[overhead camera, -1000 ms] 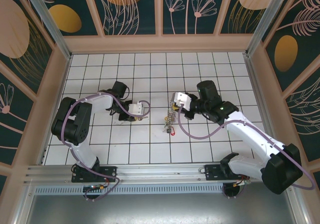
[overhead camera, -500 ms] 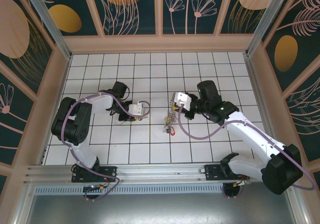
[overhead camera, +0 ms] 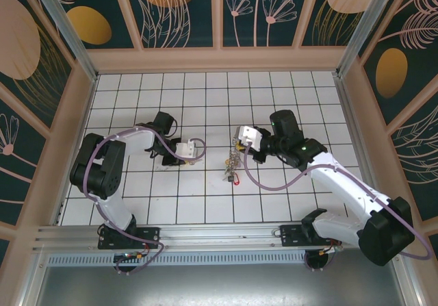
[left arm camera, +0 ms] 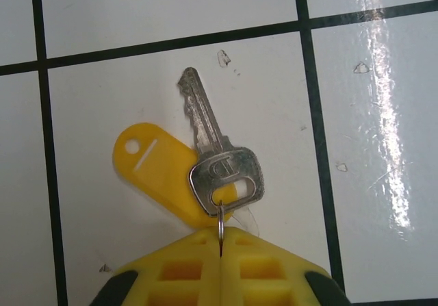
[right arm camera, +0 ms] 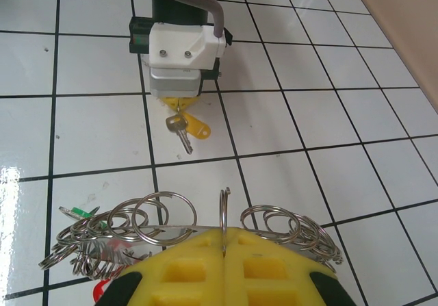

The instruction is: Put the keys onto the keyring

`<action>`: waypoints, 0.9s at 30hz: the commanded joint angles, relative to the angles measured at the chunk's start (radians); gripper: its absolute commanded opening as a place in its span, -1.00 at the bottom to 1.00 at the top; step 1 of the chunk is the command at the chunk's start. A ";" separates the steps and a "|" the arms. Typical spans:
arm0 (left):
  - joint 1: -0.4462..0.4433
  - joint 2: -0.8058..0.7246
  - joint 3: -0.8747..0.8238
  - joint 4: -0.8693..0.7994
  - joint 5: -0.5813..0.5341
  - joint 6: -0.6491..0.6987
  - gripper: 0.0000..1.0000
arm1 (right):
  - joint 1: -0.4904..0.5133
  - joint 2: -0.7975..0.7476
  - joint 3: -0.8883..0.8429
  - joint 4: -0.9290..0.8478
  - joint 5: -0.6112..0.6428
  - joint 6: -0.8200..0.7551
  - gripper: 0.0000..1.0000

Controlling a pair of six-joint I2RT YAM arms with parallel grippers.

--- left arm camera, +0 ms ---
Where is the silver key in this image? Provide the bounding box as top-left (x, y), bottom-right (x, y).
top-left (177, 66), bottom-right (266, 218)

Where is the small silver split ring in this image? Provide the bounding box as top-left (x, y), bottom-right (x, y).
top-left (216, 199), bottom-right (227, 256)

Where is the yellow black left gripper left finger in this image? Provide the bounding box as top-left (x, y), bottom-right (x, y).
top-left (90, 227), bottom-right (223, 306)

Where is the yellow key tag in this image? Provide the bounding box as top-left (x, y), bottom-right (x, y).
top-left (112, 123), bottom-right (241, 231)

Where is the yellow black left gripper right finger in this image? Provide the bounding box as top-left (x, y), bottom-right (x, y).
top-left (220, 226), bottom-right (348, 306)

